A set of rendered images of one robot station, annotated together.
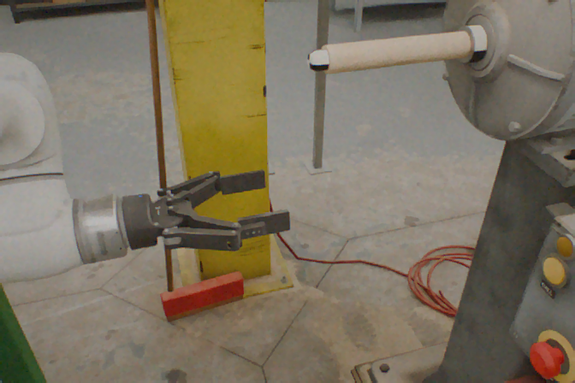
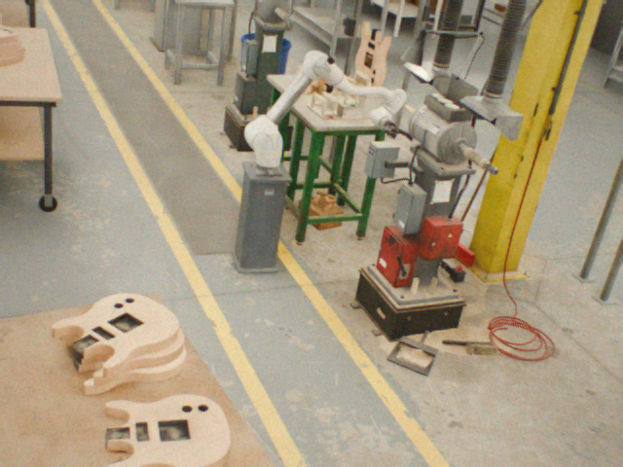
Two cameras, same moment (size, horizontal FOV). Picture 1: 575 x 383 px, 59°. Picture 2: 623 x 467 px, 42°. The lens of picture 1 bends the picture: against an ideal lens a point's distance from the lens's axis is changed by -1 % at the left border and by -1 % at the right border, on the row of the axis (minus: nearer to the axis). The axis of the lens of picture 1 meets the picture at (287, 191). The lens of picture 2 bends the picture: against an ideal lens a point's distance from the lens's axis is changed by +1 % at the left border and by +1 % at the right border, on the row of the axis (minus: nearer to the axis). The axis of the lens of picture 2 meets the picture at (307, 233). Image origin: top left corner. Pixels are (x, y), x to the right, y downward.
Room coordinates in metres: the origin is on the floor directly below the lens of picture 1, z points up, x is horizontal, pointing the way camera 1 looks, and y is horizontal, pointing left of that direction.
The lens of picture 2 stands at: (-0.87, -4.72, 2.82)
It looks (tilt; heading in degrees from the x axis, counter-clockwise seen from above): 28 degrees down; 79
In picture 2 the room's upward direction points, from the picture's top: 9 degrees clockwise
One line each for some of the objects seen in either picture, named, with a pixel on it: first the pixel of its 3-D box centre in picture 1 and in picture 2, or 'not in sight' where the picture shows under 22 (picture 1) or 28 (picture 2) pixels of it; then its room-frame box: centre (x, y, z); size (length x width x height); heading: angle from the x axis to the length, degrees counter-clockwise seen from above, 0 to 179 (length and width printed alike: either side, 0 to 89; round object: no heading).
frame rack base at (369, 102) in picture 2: not in sight; (363, 100); (0.47, 0.72, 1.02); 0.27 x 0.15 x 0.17; 110
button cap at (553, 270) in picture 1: (557, 269); not in sight; (0.41, -0.30, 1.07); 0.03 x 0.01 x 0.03; 16
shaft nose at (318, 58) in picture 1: (317, 61); not in sight; (0.56, -0.03, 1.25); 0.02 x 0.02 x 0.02; 16
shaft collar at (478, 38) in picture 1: (470, 44); not in sight; (0.62, -0.23, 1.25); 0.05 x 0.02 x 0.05; 16
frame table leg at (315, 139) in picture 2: not in sight; (308, 189); (0.10, 0.37, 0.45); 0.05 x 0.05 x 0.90; 16
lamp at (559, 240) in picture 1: (564, 247); not in sight; (0.41, -0.30, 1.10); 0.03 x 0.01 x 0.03; 16
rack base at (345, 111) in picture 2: not in sight; (344, 106); (0.32, 0.67, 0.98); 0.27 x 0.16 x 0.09; 110
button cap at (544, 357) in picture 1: (551, 357); not in sight; (0.36, -0.30, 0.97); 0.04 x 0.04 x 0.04; 16
